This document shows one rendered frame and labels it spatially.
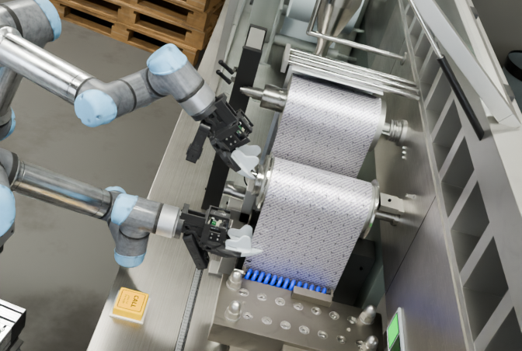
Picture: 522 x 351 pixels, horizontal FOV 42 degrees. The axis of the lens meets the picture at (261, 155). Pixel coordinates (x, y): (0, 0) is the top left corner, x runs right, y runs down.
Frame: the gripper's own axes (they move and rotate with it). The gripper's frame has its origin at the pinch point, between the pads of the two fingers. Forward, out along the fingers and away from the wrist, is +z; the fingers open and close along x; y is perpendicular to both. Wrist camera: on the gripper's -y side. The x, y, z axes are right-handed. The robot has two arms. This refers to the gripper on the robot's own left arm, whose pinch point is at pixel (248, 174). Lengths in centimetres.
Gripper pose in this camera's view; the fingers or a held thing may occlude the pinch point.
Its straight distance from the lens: 157.6
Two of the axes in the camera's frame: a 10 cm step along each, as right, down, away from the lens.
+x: 1.0, -5.5, 8.3
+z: 5.8, 7.1, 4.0
